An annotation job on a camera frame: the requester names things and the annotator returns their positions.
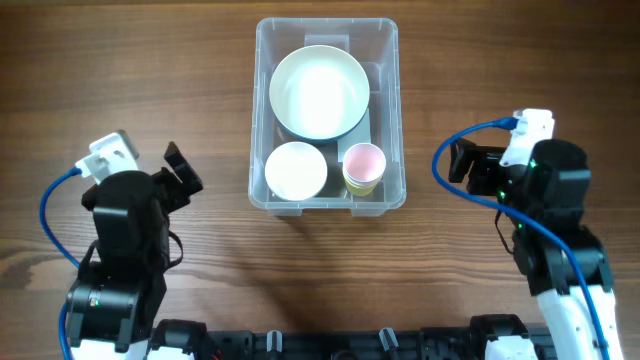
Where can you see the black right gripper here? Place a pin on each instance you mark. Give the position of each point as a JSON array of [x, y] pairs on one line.
[[480, 167]]

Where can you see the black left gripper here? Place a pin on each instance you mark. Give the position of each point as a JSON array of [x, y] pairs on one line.
[[176, 176]]

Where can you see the pink plastic cup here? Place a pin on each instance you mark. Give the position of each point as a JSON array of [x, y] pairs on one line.
[[365, 161]]

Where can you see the cream plastic cup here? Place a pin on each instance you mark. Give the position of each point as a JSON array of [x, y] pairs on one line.
[[361, 184]]

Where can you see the white plastic bowl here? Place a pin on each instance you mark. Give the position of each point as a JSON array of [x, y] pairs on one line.
[[296, 171]]

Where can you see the dark blue plastic bowl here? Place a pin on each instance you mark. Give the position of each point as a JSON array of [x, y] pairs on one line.
[[364, 119]]

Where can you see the large cream plastic bowl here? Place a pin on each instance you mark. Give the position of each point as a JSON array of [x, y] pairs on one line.
[[319, 91]]

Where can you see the yellow plastic cup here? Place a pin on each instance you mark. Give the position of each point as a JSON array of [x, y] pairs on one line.
[[360, 190]]

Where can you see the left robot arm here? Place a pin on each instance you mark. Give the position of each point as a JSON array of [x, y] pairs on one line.
[[120, 281]]

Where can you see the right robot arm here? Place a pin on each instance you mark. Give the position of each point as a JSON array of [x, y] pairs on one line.
[[565, 264]]

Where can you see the clear plastic storage container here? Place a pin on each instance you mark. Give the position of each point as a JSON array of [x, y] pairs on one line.
[[373, 42]]

